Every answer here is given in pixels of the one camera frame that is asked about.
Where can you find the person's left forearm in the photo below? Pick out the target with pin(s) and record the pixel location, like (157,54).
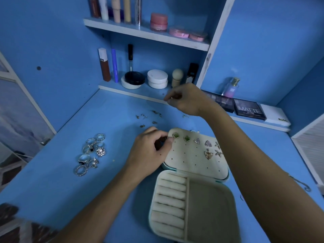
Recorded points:
(98,210)

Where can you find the white tube blue label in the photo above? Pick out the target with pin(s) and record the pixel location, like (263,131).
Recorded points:
(103,7)

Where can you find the pile of silver rings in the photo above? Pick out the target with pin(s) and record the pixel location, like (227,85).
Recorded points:
(100,150)

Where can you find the white round cream jar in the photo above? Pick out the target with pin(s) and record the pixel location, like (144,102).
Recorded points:
(157,78)

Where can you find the person's right forearm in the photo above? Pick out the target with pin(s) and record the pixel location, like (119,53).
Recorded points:
(263,179)

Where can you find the person's left hand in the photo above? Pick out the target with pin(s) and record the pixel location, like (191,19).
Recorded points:
(147,157)

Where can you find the pile of small earrings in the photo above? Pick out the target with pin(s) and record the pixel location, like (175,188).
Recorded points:
(141,117)

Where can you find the pink flat compact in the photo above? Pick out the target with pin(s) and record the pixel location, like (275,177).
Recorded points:
(178,32)
(198,36)

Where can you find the black cosmetic bottle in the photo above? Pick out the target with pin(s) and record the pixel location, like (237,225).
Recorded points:
(192,72)

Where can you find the white flat box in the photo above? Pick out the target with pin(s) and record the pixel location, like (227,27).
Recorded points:
(276,115)

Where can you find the black makeup brush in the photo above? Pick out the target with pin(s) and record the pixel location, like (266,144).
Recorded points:
(130,55)

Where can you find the cream jewellery box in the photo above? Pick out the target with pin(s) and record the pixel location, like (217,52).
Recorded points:
(202,210)

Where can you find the blue cosmetic tube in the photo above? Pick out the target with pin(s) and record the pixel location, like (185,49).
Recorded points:
(115,65)

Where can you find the white shelf unit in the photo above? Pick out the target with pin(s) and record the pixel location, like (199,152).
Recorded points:
(215,43)

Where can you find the gold dangling earring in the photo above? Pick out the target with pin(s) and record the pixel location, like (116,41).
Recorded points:
(208,154)

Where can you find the white bowl black inside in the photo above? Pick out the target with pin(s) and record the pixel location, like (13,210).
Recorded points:
(133,78)

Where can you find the dark eyeshadow palette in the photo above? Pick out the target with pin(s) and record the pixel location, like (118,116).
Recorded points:
(223,102)

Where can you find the short beige cosmetic tube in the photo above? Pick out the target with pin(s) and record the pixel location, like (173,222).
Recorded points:
(127,8)

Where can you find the green stud earring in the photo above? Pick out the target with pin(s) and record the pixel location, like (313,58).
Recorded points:
(187,138)
(175,134)

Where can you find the person's right hand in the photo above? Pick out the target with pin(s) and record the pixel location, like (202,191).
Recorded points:
(190,101)

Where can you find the black lettered eyeshadow palette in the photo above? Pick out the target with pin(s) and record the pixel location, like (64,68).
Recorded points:
(249,108)

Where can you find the small pink perfume bottle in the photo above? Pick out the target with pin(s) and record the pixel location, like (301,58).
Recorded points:
(231,88)

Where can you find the small silver stud earring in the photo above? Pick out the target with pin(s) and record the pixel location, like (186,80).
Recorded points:
(217,145)
(218,152)

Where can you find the brown lipstick tube white cap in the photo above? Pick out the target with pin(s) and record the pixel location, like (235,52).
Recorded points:
(105,65)

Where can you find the pink round jar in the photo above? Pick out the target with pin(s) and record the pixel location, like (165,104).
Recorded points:
(159,21)

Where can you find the beige makeup sponge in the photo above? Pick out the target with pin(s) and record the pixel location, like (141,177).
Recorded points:
(177,76)

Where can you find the white framed marbled panel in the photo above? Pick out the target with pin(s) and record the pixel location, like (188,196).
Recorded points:
(20,119)

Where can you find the white slatted cabinet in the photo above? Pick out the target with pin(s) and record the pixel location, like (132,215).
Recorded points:
(311,149)

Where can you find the tall beige cosmetic tube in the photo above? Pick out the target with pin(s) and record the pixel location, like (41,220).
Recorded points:
(116,8)

